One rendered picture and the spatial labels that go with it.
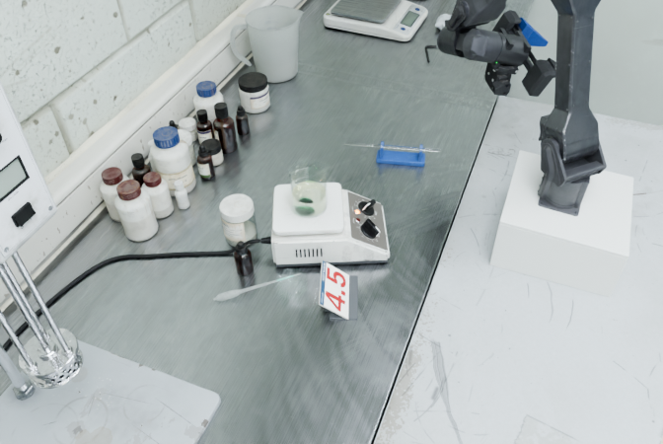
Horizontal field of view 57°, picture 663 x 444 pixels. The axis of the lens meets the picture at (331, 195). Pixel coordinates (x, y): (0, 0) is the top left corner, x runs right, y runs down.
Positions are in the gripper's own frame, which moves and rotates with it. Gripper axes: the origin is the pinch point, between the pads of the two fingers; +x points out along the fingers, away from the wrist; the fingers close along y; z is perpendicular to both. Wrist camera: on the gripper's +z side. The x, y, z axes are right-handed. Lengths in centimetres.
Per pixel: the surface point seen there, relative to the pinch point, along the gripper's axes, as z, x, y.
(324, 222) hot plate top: 22, -44, 24
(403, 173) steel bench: 27.4, -20.5, 7.9
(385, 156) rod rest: 28.1, -22.7, 2.8
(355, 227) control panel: 23, -38, 25
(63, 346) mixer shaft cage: 21, -83, 44
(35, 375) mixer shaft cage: 23, -86, 47
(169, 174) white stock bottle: 37, -65, 2
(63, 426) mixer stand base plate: 39, -83, 48
